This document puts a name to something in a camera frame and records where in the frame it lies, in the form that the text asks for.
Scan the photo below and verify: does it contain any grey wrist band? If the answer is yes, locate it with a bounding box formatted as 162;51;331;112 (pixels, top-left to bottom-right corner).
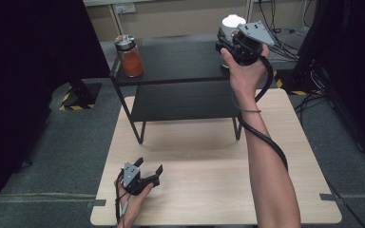
232;94;262;114

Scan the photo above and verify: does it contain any white furniture leg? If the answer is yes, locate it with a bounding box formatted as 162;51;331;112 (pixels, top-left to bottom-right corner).
241;0;255;24

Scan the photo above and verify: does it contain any hand-held gripper cable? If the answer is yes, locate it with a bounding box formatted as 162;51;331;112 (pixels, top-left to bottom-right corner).
114;168;131;225
237;55;290;173

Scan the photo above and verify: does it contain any white jar with white lid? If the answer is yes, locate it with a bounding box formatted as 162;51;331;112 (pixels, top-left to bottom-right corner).
220;13;247;69

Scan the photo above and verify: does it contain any right hand-held gripper cable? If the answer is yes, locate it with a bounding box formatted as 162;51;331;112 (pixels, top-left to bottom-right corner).
237;55;290;173

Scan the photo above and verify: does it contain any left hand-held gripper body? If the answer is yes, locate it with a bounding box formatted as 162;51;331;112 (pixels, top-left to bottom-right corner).
121;161;162;196

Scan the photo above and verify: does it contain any person's right hand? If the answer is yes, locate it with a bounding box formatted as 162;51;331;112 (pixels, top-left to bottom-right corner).
220;43;271;100

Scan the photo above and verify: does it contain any black two-tier shelf rack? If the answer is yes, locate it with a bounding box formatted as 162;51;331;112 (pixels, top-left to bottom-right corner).
109;29;255;145

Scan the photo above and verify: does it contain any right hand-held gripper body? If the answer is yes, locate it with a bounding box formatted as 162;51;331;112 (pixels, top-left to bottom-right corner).
216;20;276;67

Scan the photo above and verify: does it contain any bundle of black floor cables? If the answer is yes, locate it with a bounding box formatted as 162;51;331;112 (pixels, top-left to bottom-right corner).
247;0;315;63

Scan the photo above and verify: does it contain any black curtain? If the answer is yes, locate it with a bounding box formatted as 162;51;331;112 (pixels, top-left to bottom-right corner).
0;0;111;220

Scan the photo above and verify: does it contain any person's left hand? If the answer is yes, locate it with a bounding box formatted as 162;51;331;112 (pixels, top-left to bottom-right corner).
115;177;155;228

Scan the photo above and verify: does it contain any orange spice jar silver lid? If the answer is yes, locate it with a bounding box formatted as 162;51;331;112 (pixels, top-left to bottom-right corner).
113;33;145;79

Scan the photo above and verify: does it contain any black stand base striped tape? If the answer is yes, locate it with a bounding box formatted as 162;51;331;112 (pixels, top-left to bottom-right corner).
271;68;325;97
59;79;103;111

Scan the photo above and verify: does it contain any left hand-held gripper cable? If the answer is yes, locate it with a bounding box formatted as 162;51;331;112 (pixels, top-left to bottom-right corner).
114;168;131;225

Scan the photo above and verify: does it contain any white wall socket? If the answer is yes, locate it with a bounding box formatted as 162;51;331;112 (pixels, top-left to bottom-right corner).
113;2;138;15

